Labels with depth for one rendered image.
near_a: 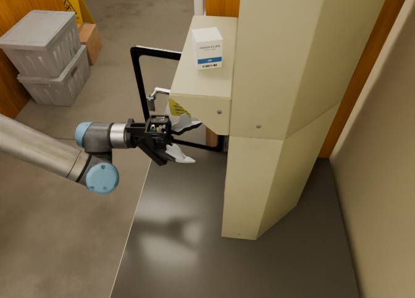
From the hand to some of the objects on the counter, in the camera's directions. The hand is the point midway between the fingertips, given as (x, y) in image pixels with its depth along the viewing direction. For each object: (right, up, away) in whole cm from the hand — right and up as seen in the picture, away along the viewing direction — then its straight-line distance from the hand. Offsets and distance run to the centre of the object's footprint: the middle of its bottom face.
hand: (200, 142), depth 84 cm
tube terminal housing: (+21, -20, +21) cm, 35 cm away
